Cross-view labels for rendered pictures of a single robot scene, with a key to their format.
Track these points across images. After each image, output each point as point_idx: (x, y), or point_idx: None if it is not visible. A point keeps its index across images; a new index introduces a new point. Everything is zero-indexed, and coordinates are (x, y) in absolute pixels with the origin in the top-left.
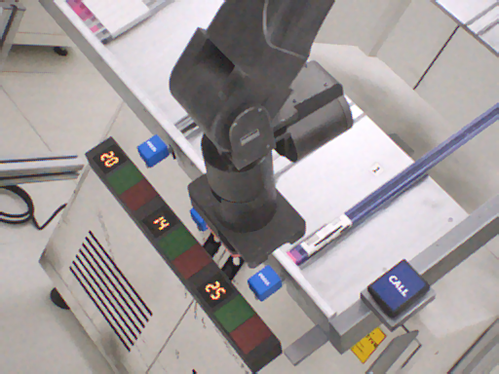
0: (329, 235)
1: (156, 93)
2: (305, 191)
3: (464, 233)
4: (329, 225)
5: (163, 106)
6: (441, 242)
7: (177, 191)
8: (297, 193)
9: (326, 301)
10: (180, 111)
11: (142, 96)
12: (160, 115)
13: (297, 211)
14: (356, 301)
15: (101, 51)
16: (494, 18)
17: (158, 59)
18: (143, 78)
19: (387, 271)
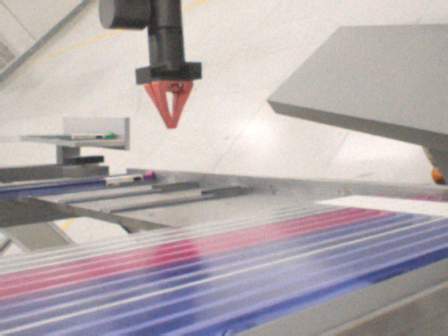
0: (120, 176)
1: (277, 198)
2: (131, 190)
3: (23, 182)
4: (118, 177)
5: (266, 196)
6: (42, 181)
7: None
8: (138, 190)
9: (131, 168)
10: (246, 196)
11: (284, 176)
12: (261, 175)
13: (138, 68)
14: (112, 175)
15: (350, 180)
16: None
17: (285, 204)
18: (296, 200)
19: (89, 156)
